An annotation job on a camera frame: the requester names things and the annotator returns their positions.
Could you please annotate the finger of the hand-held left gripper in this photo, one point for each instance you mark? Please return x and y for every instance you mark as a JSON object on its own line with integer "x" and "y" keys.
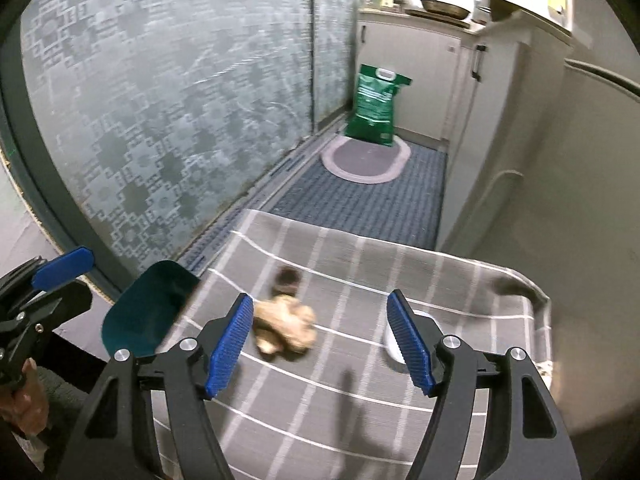
{"x": 65, "y": 266}
{"x": 60, "y": 302}

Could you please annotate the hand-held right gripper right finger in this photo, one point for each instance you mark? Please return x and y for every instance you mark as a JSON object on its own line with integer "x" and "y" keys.
{"x": 410, "y": 345}

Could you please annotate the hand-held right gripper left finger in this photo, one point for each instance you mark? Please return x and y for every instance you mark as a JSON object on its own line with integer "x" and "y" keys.
{"x": 230, "y": 350}

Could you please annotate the beige ginger root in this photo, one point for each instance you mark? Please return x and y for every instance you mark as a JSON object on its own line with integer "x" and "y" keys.
{"x": 285, "y": 330}

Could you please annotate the dark brown scrap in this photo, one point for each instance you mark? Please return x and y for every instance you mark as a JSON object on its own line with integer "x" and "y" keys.
{"x": 287, "y": 280}

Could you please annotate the person's left hand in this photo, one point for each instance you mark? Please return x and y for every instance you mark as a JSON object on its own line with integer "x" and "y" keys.
{"x": 30, "y": 405}

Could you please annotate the grey checked tablecloth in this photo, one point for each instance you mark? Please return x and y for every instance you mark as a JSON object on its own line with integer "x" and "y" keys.
{"x": 325, "y": 410}

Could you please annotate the blue ribbed floor mat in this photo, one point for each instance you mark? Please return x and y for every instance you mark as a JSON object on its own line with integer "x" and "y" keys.
{"x": 360, "y": 210}

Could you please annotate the frosted patterned sliding door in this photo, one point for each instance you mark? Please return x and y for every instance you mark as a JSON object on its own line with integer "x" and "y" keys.
{"x": 165, "y": 110}

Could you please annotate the oval pink grey floor mat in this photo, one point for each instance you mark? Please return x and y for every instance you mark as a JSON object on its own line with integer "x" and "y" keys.
{"x": 362, "y": 162}

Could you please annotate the white refrigerator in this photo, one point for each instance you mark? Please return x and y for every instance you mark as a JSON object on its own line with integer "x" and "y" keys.
{"x": 575, "y": 235}

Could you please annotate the green rice bag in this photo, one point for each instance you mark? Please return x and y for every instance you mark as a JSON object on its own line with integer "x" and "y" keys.
{"x": 375, "y": 105}

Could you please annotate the white kitchen cabinet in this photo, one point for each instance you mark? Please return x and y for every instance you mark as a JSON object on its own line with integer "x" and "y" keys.
{"x": 420, "y": 70}

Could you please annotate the metal frying pan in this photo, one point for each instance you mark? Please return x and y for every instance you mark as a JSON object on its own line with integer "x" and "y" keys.
{"x": 445, "y": 7}

